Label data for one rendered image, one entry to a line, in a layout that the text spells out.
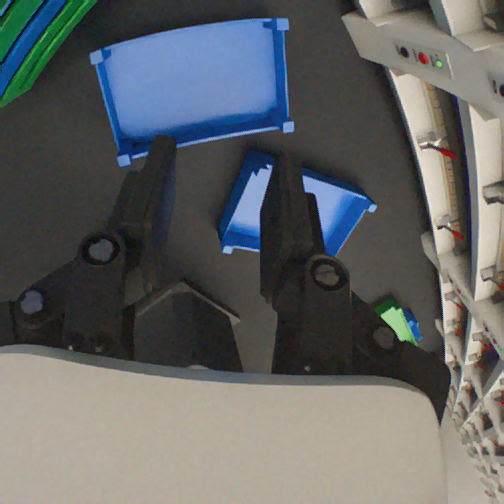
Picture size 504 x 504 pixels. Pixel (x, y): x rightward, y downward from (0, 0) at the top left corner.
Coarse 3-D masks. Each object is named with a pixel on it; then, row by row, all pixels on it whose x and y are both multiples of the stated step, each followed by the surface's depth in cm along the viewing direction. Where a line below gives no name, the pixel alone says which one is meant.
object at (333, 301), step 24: (312, 264) 8; (336, 264) 8; (312, 288) 7; (336, 288) 8; (312, 312) 7; (336, 312) 7; (288, 336) 9; (312, 336) 7; (336, 336) 7; (288, 360) 8; (312, 360) 6; (336, 360) 6
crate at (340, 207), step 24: (264, 168) 57; (240, 192) 63; (264, 192) 69; (312, 192) 72; (336, 192) 73; (360, 192) 71; (240, 216) 72; (336, 216) 78; (360, 216) 73; (240, 240) 73; (336, 240) 80
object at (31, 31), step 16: (48, 0) 21; (64, 0) 24; (32, 16) 24; (48, 16) 24; (32, 32) 24; (16, 48) 23; (0, 64) 26; (16, 64) 27; (0, 80) 25; (0, 96) 29
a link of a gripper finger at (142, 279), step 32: (160, 160) 9; (128, 192) 9; (160, 192) 8; (128, 224) 7; (160, 224) 9; (128, 256) 8; (160, 256) 10; (32, 288) 6; (64, 288) 7; (128, 288) 8; (32, 320) 6
